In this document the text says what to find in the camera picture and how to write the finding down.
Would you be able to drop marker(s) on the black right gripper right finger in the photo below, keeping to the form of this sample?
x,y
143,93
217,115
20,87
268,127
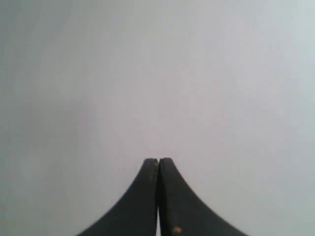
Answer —
x,y
181,212

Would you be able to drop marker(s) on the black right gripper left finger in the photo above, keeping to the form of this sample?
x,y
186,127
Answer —
x,y
135,214

